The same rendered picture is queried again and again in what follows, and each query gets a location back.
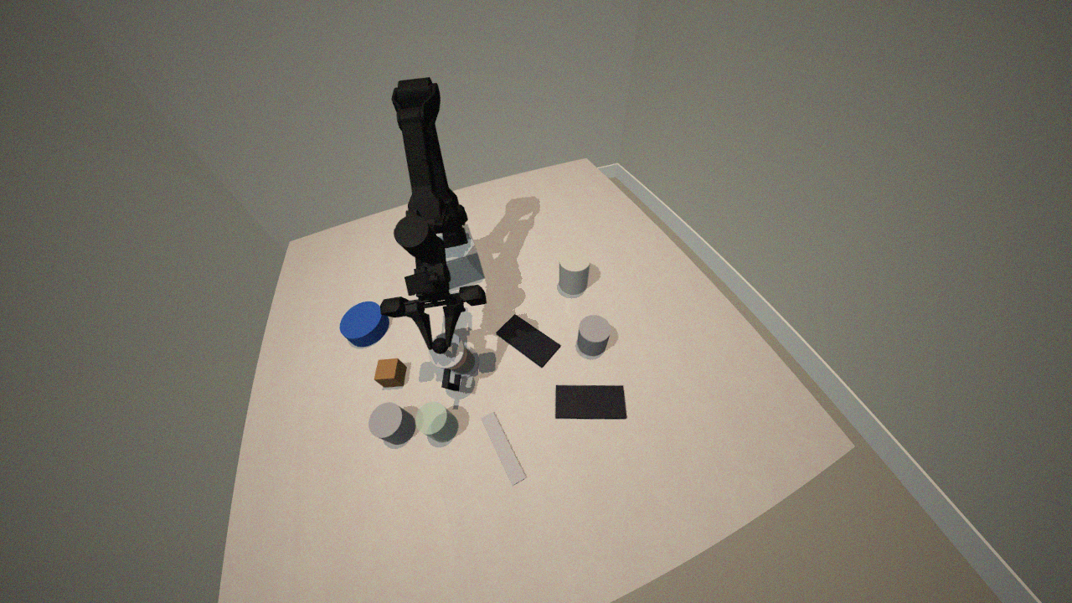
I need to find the brown cube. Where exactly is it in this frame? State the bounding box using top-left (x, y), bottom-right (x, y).
top-left (374, 358), bottom-right (407, 388)

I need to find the blue short cylinder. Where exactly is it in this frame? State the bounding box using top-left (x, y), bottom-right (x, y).
top-left (339, 302), bottom-right (389, 348)

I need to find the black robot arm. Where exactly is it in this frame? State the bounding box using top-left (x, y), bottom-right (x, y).
top-left (391, 77), bottom-right (468, 296)

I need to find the dark grey flat rectangular mat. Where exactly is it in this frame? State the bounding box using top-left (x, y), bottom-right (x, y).
top-left (555, 385), bottom-right (627, 420)
top-left (496, 314), bottom-right (561, 368)

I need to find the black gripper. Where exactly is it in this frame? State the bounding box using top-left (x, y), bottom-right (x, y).
top-left (379, 261), bottom-right (487, 350)

